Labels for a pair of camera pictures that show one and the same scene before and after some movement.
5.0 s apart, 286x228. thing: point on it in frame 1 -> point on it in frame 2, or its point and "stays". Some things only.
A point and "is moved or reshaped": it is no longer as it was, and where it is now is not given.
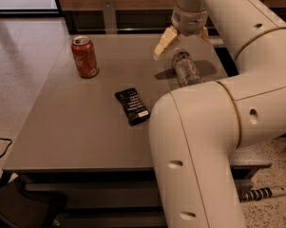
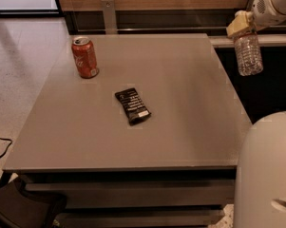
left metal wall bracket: [109, 16] stays
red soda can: [85, 57] stays
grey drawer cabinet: [74, 140] stays
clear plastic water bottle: [186, 71] is moved or reshaped
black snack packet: [134, 105] stays
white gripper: [190, 22] -> [263, 10]
